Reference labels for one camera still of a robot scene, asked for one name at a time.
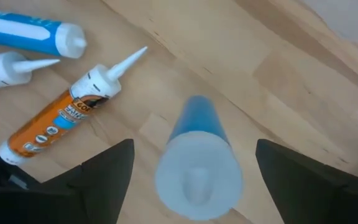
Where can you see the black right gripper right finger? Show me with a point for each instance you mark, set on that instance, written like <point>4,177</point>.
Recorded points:
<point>315,193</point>

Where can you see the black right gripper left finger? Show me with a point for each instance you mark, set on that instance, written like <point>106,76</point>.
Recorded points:
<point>98,193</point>

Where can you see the orange sealant tube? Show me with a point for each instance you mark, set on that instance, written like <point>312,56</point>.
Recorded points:
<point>5,70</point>
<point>61,121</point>

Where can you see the blue silicone tube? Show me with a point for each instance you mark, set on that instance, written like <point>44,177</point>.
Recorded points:
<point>26,31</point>
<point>197,174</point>

